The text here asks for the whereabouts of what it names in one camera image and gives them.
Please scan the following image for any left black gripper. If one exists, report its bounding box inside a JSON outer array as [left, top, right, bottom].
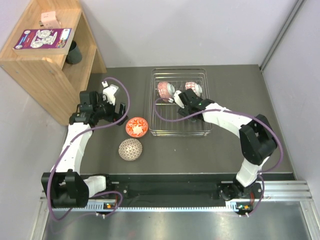
[[93, 93, 128, 126]]

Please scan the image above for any white red patterned bowl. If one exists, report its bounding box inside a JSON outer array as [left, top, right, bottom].
[[184, 81, 203, 97]]

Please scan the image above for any red floral bowl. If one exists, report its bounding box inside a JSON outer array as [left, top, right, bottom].
[[125, 117, 149, 138]]

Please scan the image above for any metal wire dish rack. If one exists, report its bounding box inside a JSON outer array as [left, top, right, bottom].
[[148, 68, 213, 137]]

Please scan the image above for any red daisy patterned bowl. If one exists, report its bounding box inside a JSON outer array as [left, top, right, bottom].
[[157, 81, 176, 102]]

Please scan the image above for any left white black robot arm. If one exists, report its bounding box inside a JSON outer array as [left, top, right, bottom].
[[41, 84, 127, 209]]

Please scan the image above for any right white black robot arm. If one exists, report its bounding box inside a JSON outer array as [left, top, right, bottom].
[[173, 89, 278, 201]]

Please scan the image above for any beige lattice patterned bowl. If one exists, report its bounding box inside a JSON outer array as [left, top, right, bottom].
[[118, 138, 143, 161]]

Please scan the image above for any wooden shelf unit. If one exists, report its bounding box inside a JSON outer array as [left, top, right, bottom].
[[0, 0, 107, 126]]

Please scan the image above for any dark grey cup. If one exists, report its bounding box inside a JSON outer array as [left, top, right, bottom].
[[65, 40, 83, 65]]

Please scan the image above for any purple book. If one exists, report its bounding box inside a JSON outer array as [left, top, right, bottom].
[[12, 28, 74, 56]]

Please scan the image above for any pink power adapter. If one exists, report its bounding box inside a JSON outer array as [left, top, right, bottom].
[[39, 11, 61, 29]]

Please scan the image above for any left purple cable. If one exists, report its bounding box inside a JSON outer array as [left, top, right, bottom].
[[46, 76, 131, 221]]

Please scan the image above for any purple cable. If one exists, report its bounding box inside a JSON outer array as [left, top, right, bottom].
[[46, 76, 131, 221], [153, 97, 284, 217]]

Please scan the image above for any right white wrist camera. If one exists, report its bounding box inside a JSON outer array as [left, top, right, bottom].
[[168, 90, 185, 109]]

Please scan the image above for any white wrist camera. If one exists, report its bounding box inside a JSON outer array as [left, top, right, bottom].
[[101, 81, 119, 106], [168, 90, 185, 109]]

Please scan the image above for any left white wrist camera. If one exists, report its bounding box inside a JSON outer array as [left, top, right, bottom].
[[101, 81, 119, 106]]

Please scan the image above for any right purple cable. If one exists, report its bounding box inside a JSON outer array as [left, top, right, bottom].
[[153, 97, 284, 217]]

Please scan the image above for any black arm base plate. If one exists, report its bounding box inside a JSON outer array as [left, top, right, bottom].
[[106, 181, 262, 201]]

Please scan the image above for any aluminium rail frame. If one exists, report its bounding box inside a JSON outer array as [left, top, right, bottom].
[[31, 180, 320, 240]]

